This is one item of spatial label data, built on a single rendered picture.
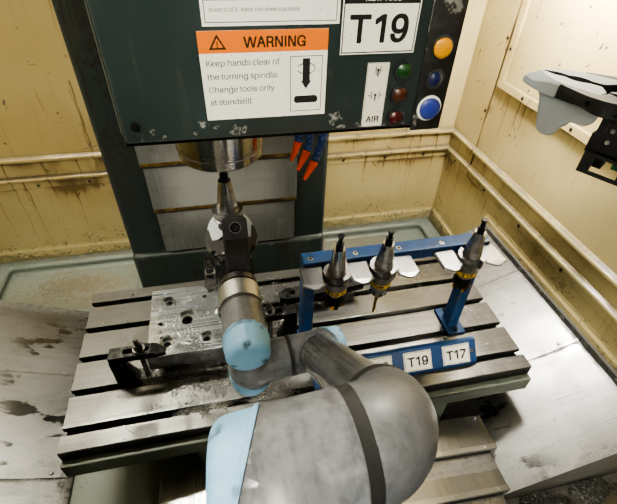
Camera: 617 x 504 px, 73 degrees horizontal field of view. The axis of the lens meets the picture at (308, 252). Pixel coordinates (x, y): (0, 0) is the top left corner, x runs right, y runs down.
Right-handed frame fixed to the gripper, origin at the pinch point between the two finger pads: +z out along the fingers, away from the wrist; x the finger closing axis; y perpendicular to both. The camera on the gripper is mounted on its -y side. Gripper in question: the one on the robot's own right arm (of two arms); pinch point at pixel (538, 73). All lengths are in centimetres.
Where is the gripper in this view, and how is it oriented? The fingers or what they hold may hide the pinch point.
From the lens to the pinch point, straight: 57.2
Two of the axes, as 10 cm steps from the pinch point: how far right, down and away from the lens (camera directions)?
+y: -0.3, 7.5, 6.6
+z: -6.7, -5.0, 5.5
